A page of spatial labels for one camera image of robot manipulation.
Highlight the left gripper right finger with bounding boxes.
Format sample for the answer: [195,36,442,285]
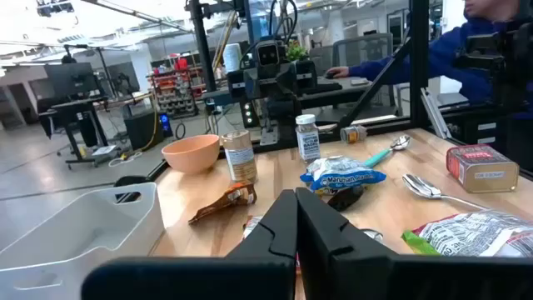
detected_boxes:
[296,187,533,300]

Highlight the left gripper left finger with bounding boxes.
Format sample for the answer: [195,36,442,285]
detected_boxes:
[81,187,297,300]

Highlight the red ramen packet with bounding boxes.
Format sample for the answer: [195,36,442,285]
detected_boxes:
[242,214,264,242]

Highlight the glass jar white lid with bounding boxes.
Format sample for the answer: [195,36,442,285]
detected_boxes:
[295,113,321,164]

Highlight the small tan cup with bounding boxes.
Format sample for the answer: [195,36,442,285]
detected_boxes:
[220,129,259,184]

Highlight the brown snack wrapper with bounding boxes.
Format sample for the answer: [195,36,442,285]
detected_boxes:
[187,179,258,226]

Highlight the blue ramen packet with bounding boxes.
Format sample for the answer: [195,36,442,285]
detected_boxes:
[299,155,387,197]

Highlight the silver spoon teal handle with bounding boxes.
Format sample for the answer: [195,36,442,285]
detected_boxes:
[363,134,411,169]

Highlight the green ramen packet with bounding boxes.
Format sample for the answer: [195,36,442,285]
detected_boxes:
[401,209,533,258]

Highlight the white plastic bin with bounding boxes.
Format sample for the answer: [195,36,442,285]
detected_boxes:
[0,182,167,300]

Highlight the green potted plant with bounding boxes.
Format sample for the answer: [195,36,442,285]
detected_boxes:
[285,40,309,63]

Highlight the white cylinder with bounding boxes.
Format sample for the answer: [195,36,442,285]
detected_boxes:
[222,42,243,73]

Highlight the shelf rack red bins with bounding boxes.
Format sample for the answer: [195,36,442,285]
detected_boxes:
[146,52,206,120]

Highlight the grey office chair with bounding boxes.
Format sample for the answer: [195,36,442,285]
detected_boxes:
[331,32,395,110]

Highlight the peach bowl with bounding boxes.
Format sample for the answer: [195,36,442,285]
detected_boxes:
[161,133,221,175]

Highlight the all-metal silver spoon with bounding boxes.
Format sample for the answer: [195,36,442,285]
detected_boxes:
[401,173,488,212]

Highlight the black computer tower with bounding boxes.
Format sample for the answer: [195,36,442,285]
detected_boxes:
[123,108,166,150]

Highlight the red rectangular tin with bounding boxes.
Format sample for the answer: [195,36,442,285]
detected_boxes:
[446,143,521,194]

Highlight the person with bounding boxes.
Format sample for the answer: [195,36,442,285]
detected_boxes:
[326,0,533,122]

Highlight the black drawer cabinet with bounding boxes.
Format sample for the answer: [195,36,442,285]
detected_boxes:
[441,106,533,172]

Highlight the black standing desk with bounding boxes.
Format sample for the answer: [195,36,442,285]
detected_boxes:
[37,95,113,170]

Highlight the black monitor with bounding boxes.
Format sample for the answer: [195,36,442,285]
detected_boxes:
[43,62,100,100]

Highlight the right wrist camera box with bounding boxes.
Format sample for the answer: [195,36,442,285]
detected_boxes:
[254,39,281,68]

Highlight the black aluminium table frame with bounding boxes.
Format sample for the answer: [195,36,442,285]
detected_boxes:
[147,0,533,184]

